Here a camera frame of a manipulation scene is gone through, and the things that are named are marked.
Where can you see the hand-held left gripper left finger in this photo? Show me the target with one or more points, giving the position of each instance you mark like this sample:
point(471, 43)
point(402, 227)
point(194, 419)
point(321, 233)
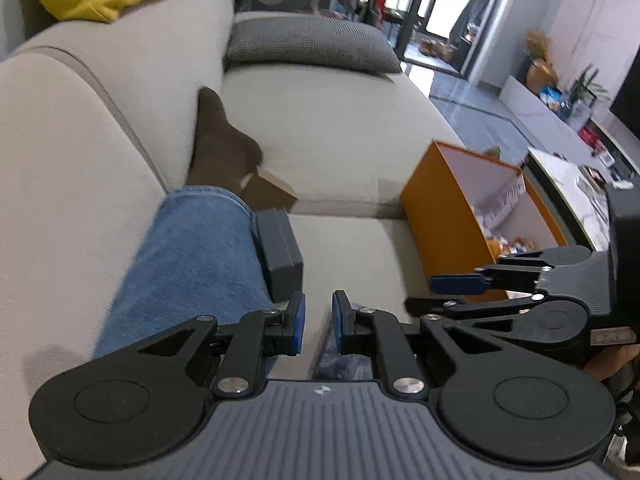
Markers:
point(298, 320)

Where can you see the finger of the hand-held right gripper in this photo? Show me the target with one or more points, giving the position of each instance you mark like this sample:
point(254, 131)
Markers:
point(457, 284)
point(425, 306)

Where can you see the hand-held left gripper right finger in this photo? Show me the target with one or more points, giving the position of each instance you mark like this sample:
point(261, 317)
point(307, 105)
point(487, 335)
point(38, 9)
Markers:
point(341, 322)

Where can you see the orange storage box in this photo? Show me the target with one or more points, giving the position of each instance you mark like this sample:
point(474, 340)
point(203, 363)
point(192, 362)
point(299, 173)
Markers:
point(440, 205)

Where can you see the person's right hand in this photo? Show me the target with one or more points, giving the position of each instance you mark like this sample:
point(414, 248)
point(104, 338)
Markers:
point(612, 362)

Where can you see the dark grey box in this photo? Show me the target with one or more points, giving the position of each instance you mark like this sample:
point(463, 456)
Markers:
point(280, 250)

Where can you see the person's left leg in jeans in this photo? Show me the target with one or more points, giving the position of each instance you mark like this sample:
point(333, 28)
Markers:
point(190, 260)

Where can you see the tan cardboard box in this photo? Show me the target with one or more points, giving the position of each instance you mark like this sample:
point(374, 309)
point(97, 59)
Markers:
point(270, 187)

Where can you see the marble coffee table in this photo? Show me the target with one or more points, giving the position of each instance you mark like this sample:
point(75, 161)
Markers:
point(565, 180)

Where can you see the white low cabinet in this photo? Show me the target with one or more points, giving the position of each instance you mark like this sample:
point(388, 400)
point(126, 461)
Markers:
point(540, 115)

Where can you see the brown sock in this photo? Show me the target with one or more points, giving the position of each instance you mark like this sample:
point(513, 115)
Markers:
point(220, 145)

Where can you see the beige sofa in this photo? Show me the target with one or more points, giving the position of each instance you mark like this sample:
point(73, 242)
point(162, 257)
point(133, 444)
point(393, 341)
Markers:
point(325, 120)

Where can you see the green potted plant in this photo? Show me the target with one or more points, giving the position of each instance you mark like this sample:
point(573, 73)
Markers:
point(585, 95)

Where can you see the orange vase with dried plant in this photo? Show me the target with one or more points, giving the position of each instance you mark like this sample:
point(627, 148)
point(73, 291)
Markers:
point(541, 67)

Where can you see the black television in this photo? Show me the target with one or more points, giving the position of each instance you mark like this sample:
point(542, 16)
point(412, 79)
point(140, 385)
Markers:
point(627, 95)

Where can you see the grey cushion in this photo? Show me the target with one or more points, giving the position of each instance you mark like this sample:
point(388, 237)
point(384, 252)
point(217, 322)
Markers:
point(310, 42)

